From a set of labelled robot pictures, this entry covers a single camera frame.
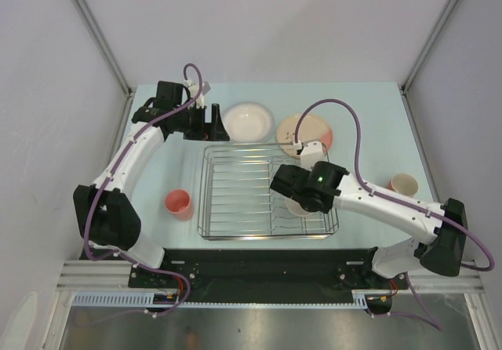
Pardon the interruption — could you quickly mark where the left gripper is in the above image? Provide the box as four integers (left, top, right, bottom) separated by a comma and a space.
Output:
173, 104, 228, 142

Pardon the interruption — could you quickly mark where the orange and white bowl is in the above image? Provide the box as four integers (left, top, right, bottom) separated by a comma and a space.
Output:
284, 198, 313, 217

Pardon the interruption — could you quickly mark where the white deep plate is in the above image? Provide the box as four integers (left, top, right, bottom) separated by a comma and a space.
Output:
222, 102, 275, 144

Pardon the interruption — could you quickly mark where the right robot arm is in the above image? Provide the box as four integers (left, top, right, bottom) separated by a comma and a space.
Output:
270, 161, 467, 288

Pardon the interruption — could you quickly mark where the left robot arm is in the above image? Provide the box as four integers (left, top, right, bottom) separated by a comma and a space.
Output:
73, 80, 230, 287

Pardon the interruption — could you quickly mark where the cream and pink plate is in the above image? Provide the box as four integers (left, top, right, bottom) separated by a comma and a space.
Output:
275, 114, 333, 159

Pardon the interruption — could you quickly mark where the pink plastic cup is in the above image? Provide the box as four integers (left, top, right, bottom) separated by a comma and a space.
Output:
165, 189, 194, 221

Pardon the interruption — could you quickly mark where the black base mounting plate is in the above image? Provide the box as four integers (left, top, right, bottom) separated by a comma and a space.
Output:
128, 250, 408, 314

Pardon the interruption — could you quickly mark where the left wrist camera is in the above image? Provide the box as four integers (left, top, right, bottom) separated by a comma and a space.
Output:
184, 79, 211, 108

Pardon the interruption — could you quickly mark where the metal wire dish rack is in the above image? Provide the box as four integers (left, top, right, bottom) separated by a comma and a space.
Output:
198, 143, 339, 241

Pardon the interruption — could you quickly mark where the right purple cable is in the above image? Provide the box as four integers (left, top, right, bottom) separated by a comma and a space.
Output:
293, 98, 496, 332

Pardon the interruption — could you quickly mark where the purple cable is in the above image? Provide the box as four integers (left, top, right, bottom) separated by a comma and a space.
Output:
72, 63, 205, 327
293, 98, 496, 332

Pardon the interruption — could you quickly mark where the orange mug with handle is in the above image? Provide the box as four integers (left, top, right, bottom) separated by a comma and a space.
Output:
387, 173, 419, 197

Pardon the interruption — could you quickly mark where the white cable duct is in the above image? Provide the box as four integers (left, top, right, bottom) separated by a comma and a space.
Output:
72, 290, 393, 309

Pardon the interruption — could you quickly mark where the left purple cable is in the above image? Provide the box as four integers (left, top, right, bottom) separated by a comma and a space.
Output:
72, 63, 205, 327

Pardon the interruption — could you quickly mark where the aluminium frame rail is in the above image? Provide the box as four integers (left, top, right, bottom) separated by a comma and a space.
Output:
56, 261, 484, 293

